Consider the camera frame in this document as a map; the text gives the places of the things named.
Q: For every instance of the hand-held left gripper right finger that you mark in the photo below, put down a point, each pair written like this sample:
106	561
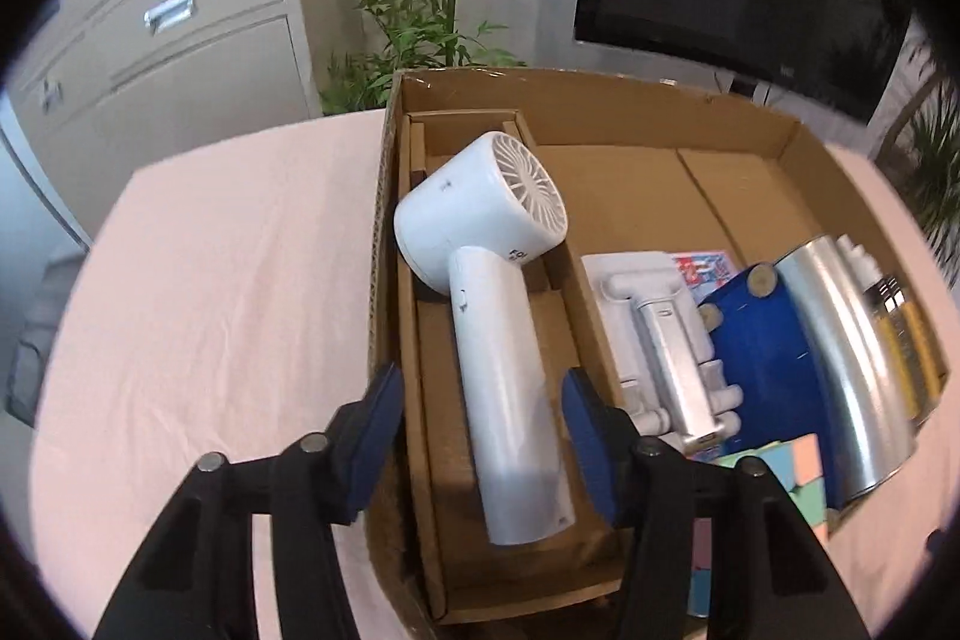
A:
589	452

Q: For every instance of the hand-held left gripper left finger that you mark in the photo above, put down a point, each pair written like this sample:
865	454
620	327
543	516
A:
379	430

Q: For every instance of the white hair dryer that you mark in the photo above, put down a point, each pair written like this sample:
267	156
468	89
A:
495	385

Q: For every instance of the brown cardboard box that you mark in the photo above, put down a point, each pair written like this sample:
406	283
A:
637	197

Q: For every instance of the silver metal can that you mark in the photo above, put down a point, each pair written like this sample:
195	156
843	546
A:
847	370

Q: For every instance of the silver folding stand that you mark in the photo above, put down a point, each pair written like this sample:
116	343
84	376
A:
675	362

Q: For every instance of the white and silver gadget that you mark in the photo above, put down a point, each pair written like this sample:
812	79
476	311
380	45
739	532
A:
607	269

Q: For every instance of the pink tablecloth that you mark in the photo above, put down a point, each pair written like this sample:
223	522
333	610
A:
225	310

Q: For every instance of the pastel cube puzzle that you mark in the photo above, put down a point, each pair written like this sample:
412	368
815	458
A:
787	467

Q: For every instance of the blue plastic dish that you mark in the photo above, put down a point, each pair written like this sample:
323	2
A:
765	355

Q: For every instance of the colourful printed card pack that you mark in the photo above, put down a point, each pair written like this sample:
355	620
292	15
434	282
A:
709	272

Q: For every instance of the yellow bottle with white cap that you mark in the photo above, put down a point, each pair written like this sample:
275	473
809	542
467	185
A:
900	325

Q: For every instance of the grey metal cabinet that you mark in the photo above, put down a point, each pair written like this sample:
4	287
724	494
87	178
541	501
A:
187	85

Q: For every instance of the spiky palm plant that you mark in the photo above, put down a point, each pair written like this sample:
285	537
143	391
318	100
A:
937	160

